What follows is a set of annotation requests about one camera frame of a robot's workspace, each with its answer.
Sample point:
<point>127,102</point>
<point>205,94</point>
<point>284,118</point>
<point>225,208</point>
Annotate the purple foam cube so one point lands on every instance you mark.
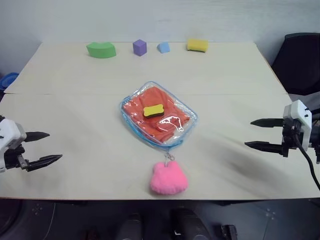
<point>139,47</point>

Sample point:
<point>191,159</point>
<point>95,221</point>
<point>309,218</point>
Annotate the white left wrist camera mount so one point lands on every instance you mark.
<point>10,133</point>

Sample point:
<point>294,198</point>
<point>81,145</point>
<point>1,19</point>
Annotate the small black boxy shape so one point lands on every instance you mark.
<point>229,232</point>

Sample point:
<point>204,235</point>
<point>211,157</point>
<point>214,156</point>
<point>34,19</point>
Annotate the yellow black bone-shaped sponge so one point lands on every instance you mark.
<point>153,111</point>

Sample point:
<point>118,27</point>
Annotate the yellow rectangular sponge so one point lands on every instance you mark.
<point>197,45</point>

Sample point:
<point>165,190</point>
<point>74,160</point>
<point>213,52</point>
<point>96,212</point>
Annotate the blue plastic container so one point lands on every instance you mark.
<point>8,80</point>

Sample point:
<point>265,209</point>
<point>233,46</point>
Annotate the pink plush charm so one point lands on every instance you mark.
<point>168,178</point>

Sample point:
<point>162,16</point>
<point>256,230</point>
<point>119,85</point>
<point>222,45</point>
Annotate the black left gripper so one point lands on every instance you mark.
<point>15,157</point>

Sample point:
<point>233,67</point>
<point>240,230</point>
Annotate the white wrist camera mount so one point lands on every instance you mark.
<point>10,133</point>
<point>301,112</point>

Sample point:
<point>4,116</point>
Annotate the light blue foam block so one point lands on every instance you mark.
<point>164,47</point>

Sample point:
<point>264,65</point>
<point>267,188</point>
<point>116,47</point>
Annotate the black office chair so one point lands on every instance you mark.
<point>297,62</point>

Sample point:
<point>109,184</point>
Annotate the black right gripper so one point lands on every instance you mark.
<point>290,140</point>

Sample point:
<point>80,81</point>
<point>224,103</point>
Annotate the clear pouch with orange cloth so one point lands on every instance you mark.
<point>185,111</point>

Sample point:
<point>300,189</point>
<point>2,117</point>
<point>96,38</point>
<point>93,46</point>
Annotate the green curved foam block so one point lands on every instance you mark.
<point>101,50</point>

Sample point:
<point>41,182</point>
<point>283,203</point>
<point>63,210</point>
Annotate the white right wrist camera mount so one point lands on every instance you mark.
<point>301,112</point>

